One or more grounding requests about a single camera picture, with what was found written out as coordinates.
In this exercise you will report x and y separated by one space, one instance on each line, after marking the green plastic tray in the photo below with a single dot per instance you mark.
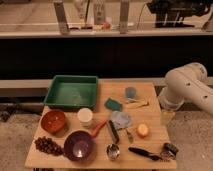
72 92

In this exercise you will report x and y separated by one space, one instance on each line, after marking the black handled tool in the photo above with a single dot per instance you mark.
144 153

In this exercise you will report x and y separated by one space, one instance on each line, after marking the grey post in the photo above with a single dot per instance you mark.
124 11
61 17

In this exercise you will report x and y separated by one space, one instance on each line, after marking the yellow lemon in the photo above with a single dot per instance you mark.
142 130

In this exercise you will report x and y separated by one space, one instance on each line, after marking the grey left post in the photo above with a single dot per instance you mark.
61 17

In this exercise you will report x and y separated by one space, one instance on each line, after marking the white cup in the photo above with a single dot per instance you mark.
85 116

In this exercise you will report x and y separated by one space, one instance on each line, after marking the crumpled grey-blue cloth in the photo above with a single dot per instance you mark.
121 119

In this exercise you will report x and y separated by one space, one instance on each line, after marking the purple bowl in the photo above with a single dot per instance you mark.
78 146

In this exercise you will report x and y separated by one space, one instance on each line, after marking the metal ladle spoon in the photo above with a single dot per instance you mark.
113 150

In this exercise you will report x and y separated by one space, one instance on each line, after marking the blue cup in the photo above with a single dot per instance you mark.
130 92

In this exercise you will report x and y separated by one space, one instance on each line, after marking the black machine in background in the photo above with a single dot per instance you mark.
171 13

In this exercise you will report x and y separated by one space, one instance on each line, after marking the grey right post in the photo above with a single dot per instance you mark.
124 11

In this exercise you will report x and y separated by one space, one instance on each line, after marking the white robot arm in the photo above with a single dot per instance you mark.
187 83

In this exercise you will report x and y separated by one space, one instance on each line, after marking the dark metal ring object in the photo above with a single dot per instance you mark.
170 150

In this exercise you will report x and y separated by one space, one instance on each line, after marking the brown grape bunch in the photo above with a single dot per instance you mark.
47 145

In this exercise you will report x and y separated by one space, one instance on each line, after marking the teal sponge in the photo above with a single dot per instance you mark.
113 105

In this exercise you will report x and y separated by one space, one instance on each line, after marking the orange bowl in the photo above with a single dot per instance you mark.
53 121

